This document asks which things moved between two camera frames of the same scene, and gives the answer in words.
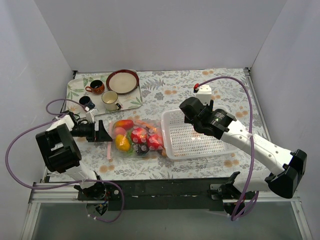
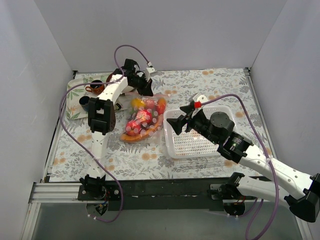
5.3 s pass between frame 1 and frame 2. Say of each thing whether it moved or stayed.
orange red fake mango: moved
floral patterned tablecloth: stayed
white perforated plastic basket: stayed
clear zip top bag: moved
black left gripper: moved
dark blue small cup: stayed
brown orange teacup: stayed
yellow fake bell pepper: moved
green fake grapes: moved
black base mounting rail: stayed
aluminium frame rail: stayed
